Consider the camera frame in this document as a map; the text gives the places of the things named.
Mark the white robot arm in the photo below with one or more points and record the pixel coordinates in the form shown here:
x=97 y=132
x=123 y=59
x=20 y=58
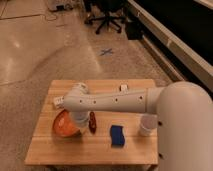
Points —
x=184 y=112

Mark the dark red oblong object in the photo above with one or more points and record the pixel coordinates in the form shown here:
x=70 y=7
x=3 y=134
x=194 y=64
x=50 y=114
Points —
x=92 y=123

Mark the blue sponge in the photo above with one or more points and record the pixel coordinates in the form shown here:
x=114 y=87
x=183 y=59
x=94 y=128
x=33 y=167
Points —
x=117 y=136

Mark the white paper cup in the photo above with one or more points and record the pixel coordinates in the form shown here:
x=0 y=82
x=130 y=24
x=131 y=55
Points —
x=148 y=123

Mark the black box on floor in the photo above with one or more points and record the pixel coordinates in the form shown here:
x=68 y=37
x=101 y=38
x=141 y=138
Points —
x=133 y=30

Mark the orange ceramic bowl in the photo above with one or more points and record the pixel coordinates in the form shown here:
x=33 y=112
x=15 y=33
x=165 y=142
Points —
x=63 y=126

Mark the power strip with cables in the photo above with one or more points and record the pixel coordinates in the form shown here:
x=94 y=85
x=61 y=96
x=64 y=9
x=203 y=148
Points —
x=57 y=5

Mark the black office chair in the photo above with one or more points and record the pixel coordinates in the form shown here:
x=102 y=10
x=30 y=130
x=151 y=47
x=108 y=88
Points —
x=107 y=7

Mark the white toothpaste tube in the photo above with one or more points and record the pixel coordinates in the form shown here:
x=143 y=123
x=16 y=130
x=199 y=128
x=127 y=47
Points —
x=58 y=102

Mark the wooden table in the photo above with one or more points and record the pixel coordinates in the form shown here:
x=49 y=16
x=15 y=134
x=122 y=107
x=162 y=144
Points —
x=89 y=149

